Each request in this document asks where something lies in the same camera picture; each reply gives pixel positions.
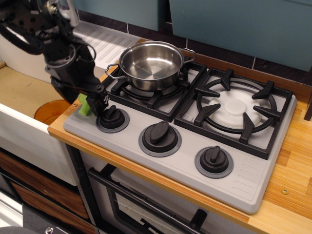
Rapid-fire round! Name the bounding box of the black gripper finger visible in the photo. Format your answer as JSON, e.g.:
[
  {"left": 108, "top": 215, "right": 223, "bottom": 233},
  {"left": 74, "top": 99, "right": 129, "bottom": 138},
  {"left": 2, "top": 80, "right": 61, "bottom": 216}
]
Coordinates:
[
  {"left": 51, "top": 78, "right": 82, "bottom": 104},
  {"left": 86, "top": 91, "right": 109, "bottom": 117}
]

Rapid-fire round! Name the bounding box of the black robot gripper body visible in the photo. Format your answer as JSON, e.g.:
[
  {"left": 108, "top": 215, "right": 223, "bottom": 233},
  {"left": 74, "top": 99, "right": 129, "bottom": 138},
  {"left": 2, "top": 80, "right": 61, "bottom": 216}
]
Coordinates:
[{"left": 45, "top": 43, "right": 105, "bottom": 96}]

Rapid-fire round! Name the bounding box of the green plastic broccoli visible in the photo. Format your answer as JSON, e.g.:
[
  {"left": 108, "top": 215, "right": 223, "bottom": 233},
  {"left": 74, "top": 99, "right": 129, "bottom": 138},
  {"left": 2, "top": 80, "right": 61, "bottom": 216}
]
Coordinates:
[{"left": 78, "top": 94, "right": 92, "bottom": 117}]

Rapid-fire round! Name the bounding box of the stainless steel pot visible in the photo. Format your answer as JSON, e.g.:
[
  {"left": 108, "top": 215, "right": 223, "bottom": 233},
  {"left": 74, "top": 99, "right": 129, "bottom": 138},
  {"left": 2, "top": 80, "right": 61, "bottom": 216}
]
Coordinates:
[{"left": 105, "top": 41, "right": 197, "bottom": 92}]

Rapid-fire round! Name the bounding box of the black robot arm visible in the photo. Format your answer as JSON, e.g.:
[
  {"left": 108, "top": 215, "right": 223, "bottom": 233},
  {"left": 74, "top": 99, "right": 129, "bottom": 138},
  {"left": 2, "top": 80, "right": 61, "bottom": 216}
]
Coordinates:
[{"left": 0, "top": 0, "right": 109, "bottom": 117}]

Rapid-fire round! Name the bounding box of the black left stove knob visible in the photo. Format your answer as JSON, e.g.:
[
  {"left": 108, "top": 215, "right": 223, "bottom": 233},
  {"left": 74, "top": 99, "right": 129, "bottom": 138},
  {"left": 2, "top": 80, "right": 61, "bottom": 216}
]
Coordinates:
[{"left": 96, "top": 105, "right": 130, "bottom": 134}]

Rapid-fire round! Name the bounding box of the black stove knob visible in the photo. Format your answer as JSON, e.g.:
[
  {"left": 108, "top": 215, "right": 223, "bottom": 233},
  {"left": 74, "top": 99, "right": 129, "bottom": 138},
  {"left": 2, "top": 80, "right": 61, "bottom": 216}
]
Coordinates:
[
  {"left": 195, "top": 146, "right": 234, "bottom": 179},
  {"left": 96, "top": 105, "right": 130, "bottom": 134},
  {"left": 138, "top": 121, "right": 182, "bottom": 157}
]

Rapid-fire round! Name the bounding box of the grey toy stove top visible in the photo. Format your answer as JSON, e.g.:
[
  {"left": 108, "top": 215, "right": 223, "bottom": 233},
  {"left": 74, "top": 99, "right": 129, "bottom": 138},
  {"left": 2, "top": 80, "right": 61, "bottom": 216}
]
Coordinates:
[{"left": 62, "top": 45, "right": 298, "bottom": 215}]

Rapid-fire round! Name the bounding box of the black middle stove knob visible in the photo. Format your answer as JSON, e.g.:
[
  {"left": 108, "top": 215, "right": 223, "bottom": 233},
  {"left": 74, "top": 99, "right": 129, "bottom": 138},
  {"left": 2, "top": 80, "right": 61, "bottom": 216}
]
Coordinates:
[{"left": 138, "top": 121, "right": 182, "bottom": 157}]

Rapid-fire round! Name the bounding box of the black right stove knob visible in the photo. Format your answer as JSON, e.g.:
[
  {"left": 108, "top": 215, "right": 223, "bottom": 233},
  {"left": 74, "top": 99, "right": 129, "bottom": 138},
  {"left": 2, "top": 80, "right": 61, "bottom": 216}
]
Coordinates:
[{"left": 195, "top": 146, "right": 234, "bottom": 179}]

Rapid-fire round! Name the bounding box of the orange sink drain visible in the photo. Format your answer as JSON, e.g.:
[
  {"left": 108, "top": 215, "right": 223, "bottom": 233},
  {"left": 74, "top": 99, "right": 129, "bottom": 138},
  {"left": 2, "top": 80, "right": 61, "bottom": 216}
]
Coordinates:
[{"left": 34, "top": 100, "right": 71, "bottom": 125}]

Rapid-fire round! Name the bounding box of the white toy sink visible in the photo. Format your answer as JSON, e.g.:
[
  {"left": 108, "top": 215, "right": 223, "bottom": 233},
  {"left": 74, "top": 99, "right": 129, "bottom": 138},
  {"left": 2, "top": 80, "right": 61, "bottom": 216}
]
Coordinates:
[{"left": 0, "top": 5, "right": 141, "bottom": 186}]

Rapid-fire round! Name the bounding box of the grey toy faucet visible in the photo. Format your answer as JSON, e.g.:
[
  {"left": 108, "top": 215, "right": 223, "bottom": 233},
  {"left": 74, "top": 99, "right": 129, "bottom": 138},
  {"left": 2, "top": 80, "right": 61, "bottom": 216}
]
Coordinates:
[{"left": 60, "top": 0, "right": 79, "bottom": 27}]

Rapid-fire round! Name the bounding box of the black left burner grate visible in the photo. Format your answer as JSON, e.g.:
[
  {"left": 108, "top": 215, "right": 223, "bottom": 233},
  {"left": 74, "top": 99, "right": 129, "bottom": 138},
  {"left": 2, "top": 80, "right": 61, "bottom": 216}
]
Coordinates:
[{"left": 104, "top": 61, "right": 206, "bottom": 121}]

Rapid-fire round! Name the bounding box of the black burner grate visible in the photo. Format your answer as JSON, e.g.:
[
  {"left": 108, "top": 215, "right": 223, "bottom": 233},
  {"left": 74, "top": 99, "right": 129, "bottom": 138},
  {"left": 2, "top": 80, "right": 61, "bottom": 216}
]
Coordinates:
[
  {"left": 104, "top": 61, "right": 206, "bottom": 121},
  {"left": 175, "top": 68, "right": 293, "bottom": 159}
]

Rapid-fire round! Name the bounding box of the toy oven door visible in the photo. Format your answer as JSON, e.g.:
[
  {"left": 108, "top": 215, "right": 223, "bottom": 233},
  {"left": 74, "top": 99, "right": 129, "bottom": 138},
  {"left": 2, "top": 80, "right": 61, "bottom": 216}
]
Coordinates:
[{"left": 85, "top": 159, "right": 249, "bottom": 234}]

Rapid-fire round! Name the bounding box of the wooden drawer front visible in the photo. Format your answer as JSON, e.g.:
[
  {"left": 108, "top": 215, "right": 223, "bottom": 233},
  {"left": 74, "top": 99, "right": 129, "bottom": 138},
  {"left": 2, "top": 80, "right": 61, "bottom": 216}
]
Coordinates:
[{"left": 0, "top": 149, "right": 96, "bottom": 234}]

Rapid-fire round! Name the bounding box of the black right burner grate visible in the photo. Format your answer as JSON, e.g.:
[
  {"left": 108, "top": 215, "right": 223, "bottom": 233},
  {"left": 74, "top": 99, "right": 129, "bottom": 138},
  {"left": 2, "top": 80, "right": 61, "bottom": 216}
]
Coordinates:
[{"left": 175, "top": 68, "right": 293, "bottom": 159}]

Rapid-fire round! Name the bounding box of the black oven door handle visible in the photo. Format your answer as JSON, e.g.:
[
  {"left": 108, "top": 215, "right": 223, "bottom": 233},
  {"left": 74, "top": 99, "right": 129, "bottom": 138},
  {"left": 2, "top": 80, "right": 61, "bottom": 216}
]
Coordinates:
[{"left": 87, "top": 164, "right": 207, "bottom": 234}]

